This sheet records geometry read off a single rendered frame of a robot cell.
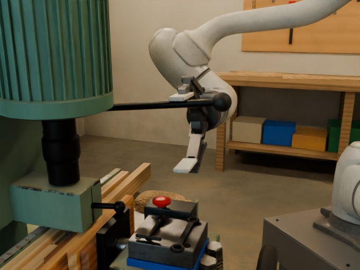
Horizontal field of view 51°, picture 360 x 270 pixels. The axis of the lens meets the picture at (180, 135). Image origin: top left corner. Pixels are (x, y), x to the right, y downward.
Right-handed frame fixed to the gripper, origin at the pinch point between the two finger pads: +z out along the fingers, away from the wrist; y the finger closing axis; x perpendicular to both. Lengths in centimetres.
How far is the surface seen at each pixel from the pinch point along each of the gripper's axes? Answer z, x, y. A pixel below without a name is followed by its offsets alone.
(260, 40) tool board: -317, -17, 9
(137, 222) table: 0.4, -10.2, -18.7
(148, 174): -20.8, -16.2, -16.7
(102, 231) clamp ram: 20.3, -6.3, -9.6
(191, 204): 10.7, 4.8, -8.8
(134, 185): -11.9, -16.2, -15.9
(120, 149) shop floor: -291, -164, -97
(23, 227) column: 4.7, -35.4, -20.3
